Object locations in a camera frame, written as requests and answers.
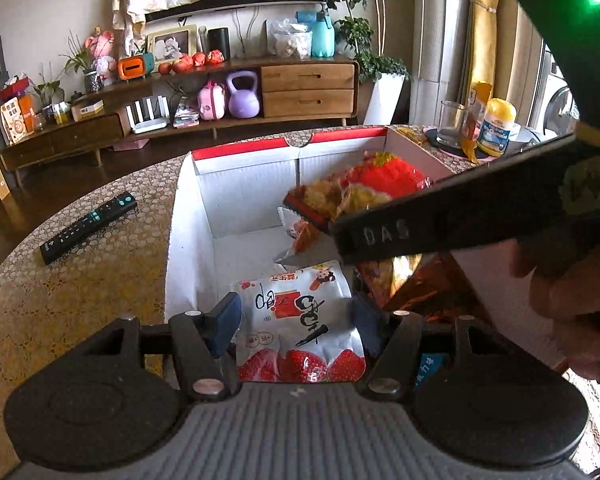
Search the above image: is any black remote control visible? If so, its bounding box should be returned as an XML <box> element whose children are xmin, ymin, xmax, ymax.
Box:
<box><xmin>40</xmin><ymin>191</ymin><xmax>139</xmax><ymax>266</ymax></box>

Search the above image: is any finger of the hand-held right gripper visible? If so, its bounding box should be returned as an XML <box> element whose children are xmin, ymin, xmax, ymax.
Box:
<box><xmin>282</xmin><ymin>186</ymin><xmax>342</xmax><ymax>234</ymax></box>

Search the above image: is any round dark coaster mat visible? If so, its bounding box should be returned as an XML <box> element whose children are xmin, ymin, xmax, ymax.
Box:
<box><xmin>422</xmin><ymin>127</ymin><xmax>481</xmax><ymax>162</ymax></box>

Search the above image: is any tall yellow paper bag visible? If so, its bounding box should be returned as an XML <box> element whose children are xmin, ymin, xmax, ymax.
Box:
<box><xmin>462</xmin><ymin>81</ymin><xmax>494</xmax><ymax>163</ymax></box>

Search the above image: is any blue spray bottle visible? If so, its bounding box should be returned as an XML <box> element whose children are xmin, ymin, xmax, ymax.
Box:
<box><xmin>296</xmin><ymin>4</ymin><xmax>337</xmax><ymax>59</ymax></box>

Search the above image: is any wooden television cabinet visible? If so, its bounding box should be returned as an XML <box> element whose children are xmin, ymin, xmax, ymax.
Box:
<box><xmin>0</xmin><ymin>57</ymin><xmax>361</xmax><ymax>188</ymax></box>

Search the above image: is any white jar with yellow lid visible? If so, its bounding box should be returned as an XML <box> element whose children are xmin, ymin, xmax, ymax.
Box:
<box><xmin>476</xmin><ymin>98</ymin><xmax>519</xmax><ymax>157</ymax></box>

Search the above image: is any person's right hand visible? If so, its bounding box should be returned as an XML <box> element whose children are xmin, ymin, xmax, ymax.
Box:
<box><xmin>512</xmin><ymin>237</ymin><xmax>600</xmax><ymax>387</ymax></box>

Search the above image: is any green potted tree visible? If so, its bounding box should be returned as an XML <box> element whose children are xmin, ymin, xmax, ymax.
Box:
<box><xmin>305</xmin><ymin>0</ymin><xmax>409</xmax><ymax>84</ymax></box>

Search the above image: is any small white box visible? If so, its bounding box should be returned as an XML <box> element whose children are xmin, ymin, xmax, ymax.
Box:
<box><xmin>72</xmin><ymin>99</ymin><xmax>105</xmax><ymax>121</ymax></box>

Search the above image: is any orange printed box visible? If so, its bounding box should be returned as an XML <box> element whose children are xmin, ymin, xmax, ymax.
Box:
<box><xmin>0</xmin><ymin>94</ymin><xmax>37</xmax><ymax>144</ymax></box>

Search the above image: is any red chip bag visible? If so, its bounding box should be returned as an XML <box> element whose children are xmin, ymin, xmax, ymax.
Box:
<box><xmin>280</xmin><ymin>152</ymin><xmax>432</xmax><ymax>262</ymax></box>

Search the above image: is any photo frame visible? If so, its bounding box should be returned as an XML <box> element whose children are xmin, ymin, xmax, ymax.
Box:
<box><xmin>145</xmin><ymin>25</ymin><xmax>200</xmax><ymax>65</ymax></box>

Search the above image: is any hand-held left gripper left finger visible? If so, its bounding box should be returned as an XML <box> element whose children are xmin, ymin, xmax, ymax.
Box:
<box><xmin>97</xmin><ymin>290</ymin><xmax>244</xmax><ymax>402</ymax></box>

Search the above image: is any yellow curtain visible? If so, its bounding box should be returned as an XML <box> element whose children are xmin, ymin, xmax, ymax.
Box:
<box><xmin>467</xmin><ymin>0</ymin><xmax>507</xmax><ymax>106</ymax></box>

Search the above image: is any blue snack packet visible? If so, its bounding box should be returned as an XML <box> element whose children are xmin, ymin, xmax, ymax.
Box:
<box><xmin>414</xmin><ymin>354</ymin><xmax>451</xmax><ymax>391</ymax></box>

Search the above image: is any white column air conditioner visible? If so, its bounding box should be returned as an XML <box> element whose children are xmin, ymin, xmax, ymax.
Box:
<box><xmin>412</xmin><ymin>0</ymin><xmax>474</xmax><ymax>126</ymax></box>

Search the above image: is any small potted plant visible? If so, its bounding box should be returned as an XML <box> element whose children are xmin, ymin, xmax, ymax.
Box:
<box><xmin>32</xmin><ymin>64</ymin><xmax>67</xmax><ymax>124</ymax></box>
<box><xmin>60</xmin><ymin>35</ymin><xmax>104</xmax><ymax>94</ymax></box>

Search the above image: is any white plant pot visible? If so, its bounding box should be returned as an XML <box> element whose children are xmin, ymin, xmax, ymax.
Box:
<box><xmin>362</xmin><ymin>72</ymin><xmax>411</xmax><ymax>127</ymax></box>

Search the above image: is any row of red ornaments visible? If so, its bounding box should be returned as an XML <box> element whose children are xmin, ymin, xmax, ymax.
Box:
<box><xmin>157</xmin><ymin>50</ymin><xmax>226</xmax><ymax>75</ymax></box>

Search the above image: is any black television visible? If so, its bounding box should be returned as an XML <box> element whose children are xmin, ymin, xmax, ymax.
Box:
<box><xmin>142</xmin><ymin>0</ymin><xmax>327</xmax><ymax>24</ymax></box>

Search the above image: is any red and white cardboard box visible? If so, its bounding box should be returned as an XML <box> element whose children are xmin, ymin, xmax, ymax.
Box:
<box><xmin>164</xmin><ymin>126</ymin><xmax>556</xmax><ymax>376</ymax></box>

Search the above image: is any washing machine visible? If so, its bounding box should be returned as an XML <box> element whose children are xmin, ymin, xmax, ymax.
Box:
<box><xmin>527</xmin><ymin>45</ymin><xmax>582</xmax><ymax>136</ymax></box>

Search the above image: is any clear glass cup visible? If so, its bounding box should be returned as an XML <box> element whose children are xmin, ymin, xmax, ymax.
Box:
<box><xmin>436</xmin><ymin>101</ymin><xmax>469</xmax><ymax>150</ymax></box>

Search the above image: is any pile of small packets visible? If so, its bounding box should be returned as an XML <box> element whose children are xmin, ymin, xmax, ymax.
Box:
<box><xmin>172</xmin><ymin>102</ymin><xmax>201</xmax><ymax>129</ymax></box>

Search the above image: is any white router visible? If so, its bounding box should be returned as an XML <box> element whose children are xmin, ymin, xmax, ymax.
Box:
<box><xmin>125</xmin><ymin>97</ymin><xmax>171</xmax><ymax>134</ymax></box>

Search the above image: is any clear plastic bag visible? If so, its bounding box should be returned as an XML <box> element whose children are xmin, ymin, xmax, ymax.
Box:
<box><xmin>266</xmin><ymin>17</ymin><xmax>314</xmax><ymax>60</ymax></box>

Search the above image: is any purple kettlebell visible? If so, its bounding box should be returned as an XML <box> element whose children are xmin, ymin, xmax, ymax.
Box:
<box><xmin>226</xmin><ymin>71</ymin><xmax>261</xmax><ymax>118</ymax></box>

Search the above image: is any pink small case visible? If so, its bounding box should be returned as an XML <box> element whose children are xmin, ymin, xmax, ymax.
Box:
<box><xmin>197</xmin><ymin>80</ymin><xmax>228</xmax><ymax>121</ymax></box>

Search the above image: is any black speaker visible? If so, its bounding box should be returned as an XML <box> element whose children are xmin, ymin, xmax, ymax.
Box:
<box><xmin>207</xmin><ymin>27</ymin><xmax>232</xmax><ymax>61</ymax></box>

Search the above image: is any white strawberry print pouch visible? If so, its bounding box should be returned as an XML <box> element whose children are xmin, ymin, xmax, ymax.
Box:
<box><xmin>230</xmin><ymin>260</ymin><xmax>367</xmax><ymax>383</ymax></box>

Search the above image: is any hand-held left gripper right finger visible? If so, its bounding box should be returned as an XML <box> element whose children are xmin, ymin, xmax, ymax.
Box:
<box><xmin>350</xmin><ymin>292</ymin><xmax>511</xmax><ymax>402</ymax></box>

